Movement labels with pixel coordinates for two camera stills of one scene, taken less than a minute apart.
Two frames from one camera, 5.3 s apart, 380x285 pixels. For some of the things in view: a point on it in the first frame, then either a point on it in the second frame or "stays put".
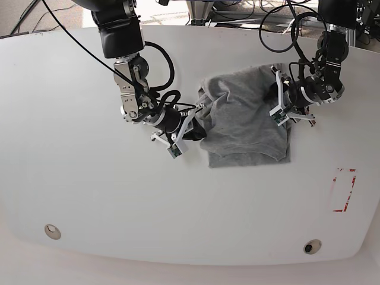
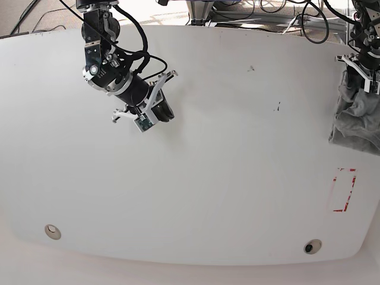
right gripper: x=276 y=92 -> x=355 y=81
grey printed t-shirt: x=236 y=112 -> x=356 y=123
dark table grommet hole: x=312 y=246 stays put
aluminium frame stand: x=199 y=10 stays put
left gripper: x=180 y=120 -> x=163 y=111
